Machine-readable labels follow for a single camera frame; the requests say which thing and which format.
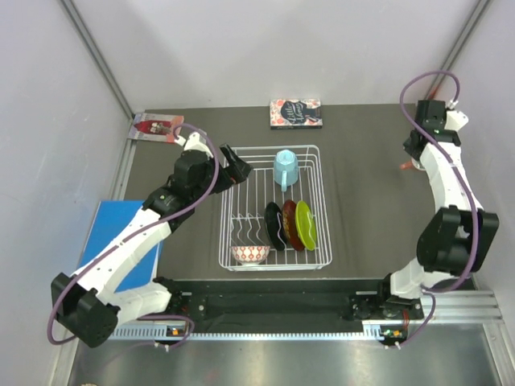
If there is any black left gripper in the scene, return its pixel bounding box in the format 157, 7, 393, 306
192, 144, 252, 203

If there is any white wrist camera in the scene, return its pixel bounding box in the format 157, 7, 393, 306
175, 132, 213, 158
444, 100, 469, 132

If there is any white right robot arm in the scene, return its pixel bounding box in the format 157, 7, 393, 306
375, 100, 500, 318

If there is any white wire dish rack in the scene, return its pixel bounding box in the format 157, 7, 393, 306
218, 145, 332, 272

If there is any pink cover book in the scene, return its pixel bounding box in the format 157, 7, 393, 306
128, 113, 184, 143

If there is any dark red plate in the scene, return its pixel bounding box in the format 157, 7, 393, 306
282, 199, 305, 252

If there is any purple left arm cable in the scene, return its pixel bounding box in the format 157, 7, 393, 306
47, 122, 220, 350

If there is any salmon pink mug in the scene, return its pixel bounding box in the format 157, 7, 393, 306
399, 159, 425, 171

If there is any light blue mug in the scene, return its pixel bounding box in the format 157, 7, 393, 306
274, 150, 299, 192

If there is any red patterned white bowl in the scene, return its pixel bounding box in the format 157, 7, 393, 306
231, 245, 270, 265

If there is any grey slotted cable duct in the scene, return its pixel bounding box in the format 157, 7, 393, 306
108, 322, 405, 342

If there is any floral Little Women book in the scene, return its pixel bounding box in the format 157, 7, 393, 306
270, 98, 323, 129

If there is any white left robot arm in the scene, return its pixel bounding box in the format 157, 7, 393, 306
50, 145, 253, 348

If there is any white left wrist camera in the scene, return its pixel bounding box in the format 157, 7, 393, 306
175, 132, 213, 158

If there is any blue foam pad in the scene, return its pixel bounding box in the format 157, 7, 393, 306
78, 200, 163, 293

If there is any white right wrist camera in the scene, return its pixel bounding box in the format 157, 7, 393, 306
444, 100, 469, 132

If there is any lime green plate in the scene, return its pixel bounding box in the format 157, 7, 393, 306
295, 200, 317, 251

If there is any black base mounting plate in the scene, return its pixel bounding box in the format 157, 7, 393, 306
158, 277, 423, 321

